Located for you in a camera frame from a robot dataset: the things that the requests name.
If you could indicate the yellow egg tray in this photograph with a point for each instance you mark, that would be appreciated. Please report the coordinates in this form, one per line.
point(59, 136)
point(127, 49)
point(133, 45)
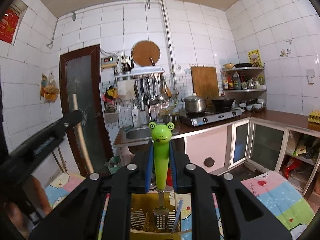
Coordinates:
point(314, 116)

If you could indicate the green frog handle fork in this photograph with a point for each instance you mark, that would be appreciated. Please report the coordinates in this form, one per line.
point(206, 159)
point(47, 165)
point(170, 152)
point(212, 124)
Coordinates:
point(161, 155)

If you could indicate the person's hand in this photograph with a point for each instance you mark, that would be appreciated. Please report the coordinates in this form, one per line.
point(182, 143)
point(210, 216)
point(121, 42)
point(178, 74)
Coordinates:
point(31, 201)

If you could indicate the round wooden cutting board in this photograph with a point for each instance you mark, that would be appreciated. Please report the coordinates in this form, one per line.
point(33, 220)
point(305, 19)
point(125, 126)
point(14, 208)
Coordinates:
point(145, 53)

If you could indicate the white soap bottle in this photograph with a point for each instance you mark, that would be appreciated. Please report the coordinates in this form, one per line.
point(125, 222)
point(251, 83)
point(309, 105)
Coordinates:
point(135, 116)

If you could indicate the steel sink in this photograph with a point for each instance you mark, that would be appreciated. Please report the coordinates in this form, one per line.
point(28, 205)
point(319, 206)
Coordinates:
point(145, 133)

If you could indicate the black wok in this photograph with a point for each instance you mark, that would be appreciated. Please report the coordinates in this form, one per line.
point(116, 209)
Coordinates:
point(222, 104)

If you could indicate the wall utensil rack shelf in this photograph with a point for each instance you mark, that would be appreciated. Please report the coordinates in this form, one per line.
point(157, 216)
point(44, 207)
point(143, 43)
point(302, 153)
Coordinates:
point(141, 71)

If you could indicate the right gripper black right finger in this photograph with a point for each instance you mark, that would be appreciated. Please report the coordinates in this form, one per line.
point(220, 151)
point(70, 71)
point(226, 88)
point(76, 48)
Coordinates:
point(222, 208)

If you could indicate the colourful cartoon quilt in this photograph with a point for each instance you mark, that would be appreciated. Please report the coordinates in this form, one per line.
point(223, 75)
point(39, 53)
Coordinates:
point(270, 188)

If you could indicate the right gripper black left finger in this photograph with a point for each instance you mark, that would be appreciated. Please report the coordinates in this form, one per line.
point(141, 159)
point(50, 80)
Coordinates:
point(99, 207)

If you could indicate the green trash bin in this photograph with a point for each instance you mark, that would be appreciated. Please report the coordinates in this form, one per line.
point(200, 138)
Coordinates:
point(114, 164)

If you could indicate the red wall paper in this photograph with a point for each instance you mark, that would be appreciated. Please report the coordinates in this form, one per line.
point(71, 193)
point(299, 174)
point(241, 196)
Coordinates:
point(8, 25)

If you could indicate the yellow perforated utensil holder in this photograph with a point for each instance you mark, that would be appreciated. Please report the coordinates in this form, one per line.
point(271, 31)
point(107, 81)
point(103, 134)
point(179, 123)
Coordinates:
point(142, 221)

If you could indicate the wall electric meter box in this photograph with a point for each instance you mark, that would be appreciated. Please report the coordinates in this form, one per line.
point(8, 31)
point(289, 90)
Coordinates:
point(109, 62)

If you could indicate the steel gas stove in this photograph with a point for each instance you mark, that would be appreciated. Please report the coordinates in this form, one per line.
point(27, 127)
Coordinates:
point(199, 119)

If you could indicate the wooden chopstick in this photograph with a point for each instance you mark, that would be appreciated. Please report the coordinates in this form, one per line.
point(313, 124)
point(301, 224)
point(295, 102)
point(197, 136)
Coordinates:
point(81, 138)

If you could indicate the kitchen counter with cabinets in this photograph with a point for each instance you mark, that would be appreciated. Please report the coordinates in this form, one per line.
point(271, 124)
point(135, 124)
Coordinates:
point(256, 140)

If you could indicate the dark glass door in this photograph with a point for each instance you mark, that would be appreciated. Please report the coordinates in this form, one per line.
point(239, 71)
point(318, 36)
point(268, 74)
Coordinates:
point(79, 74)

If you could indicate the steel cooking pot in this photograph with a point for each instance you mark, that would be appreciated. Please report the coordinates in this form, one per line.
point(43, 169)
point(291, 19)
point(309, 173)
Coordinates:
point(194, 104)

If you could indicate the rectangular wooden cutting board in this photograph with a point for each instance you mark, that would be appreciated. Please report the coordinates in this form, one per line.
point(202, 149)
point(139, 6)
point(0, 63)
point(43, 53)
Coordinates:
point(205, 82)

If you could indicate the yellow wall poster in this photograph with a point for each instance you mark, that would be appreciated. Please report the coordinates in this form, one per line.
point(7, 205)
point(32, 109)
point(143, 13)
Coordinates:
point(255, 58)

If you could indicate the hanging yellow bag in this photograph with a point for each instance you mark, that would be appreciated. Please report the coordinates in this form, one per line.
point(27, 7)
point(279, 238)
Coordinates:
point(49, 90)

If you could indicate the corner wall shelf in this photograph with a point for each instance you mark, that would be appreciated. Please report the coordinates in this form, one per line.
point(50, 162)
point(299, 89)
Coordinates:
point(245, 79)

